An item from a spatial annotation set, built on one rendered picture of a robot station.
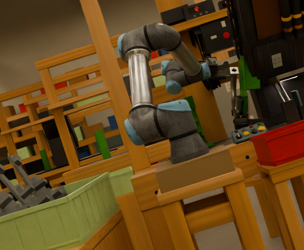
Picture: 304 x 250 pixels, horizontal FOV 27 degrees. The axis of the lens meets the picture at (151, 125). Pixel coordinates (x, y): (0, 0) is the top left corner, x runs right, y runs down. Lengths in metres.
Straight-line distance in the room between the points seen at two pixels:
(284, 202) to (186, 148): 0.44
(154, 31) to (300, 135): 0.73
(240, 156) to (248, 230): 0.53
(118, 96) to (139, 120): 0.93
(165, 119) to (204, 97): 0.99
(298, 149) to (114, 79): 1.22
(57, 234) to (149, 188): 0.68
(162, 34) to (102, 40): 0.78
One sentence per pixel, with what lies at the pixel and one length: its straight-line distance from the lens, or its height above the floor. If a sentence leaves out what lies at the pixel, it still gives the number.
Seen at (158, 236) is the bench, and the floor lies 0.62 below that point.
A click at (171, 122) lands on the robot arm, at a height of 1.08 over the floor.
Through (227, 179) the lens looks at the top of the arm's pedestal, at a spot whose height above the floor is 0.83.
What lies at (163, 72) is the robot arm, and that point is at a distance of 3.02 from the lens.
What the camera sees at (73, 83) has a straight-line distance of 9.93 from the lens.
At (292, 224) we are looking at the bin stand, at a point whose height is 0.57.
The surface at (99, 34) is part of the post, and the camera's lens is 3.33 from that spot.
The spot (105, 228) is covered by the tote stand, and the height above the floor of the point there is 0.78.
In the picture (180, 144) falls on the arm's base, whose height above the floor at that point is 0.99.
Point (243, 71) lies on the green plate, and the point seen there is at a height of 1.20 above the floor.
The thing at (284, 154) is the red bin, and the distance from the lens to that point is 2.44.
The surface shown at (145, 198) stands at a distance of 2.71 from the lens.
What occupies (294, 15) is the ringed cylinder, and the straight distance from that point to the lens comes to 2.85.
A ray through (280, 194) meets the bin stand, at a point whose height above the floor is 0.69.
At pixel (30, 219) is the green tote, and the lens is 2.16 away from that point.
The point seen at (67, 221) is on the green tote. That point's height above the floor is 0.88.
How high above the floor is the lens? 1.12
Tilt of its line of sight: 1 degrees down
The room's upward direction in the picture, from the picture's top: 18 degrees counter-clockwise
